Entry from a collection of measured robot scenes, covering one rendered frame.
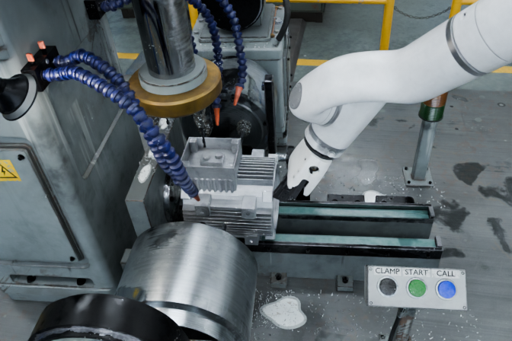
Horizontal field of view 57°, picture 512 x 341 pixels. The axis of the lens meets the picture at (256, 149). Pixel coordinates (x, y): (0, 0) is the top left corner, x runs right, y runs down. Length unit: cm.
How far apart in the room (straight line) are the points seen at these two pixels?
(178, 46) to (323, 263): 62
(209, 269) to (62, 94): 42
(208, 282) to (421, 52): 48
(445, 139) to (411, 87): 95
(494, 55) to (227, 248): 52
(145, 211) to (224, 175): 18
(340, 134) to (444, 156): 78
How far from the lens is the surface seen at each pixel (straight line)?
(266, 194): 101
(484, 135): 172
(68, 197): 97
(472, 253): 135
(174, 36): 85
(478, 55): 66
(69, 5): 98
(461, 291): 93
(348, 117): 83
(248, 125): 123
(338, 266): 118
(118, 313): 55
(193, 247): 84
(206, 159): 104
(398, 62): 73
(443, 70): 69
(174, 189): 113
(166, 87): 88
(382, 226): 123
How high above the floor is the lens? 181
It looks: 40 degrees down
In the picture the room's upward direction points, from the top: 5 degrees counter-clockwise
